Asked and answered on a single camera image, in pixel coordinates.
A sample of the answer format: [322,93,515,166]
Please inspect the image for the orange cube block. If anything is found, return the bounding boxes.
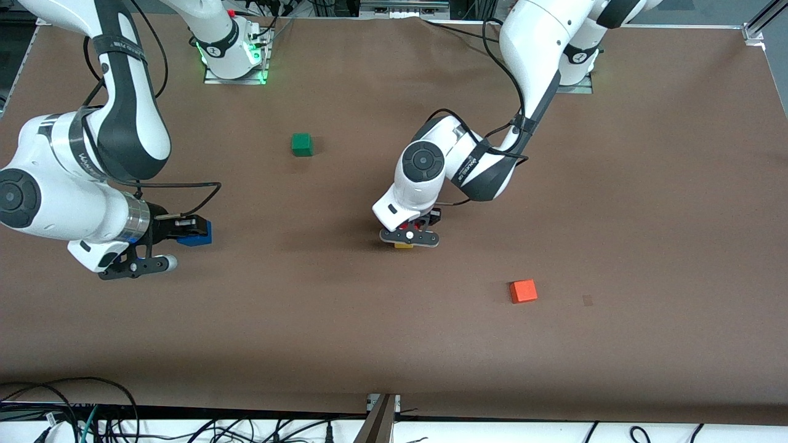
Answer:
[509,279,538,305]

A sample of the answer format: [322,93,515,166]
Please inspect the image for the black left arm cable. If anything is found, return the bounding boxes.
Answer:
[425,17,531,207]

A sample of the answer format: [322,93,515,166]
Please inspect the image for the blue cube block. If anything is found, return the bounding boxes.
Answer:
[177,220,214,248]

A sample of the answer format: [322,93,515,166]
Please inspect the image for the black floor cable bundle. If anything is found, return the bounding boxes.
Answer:
[0,377,142,443]

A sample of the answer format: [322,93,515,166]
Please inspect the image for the aluminium profile post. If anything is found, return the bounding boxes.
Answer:
[354,393,402,443]

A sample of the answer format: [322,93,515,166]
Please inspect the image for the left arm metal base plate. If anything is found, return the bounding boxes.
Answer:
[557,73,594,94]

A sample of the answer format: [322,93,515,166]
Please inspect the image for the brown paper table cover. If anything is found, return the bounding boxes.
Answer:
[0,12,788,426]

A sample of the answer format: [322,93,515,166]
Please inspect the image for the long black tabletop cable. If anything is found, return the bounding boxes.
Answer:
[424,20,502,39]

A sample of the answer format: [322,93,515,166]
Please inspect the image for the silver metal frame bar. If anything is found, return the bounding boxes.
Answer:
[360,0,451,17]

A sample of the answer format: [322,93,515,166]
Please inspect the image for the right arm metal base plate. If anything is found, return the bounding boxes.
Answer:
[203,25,271,86]

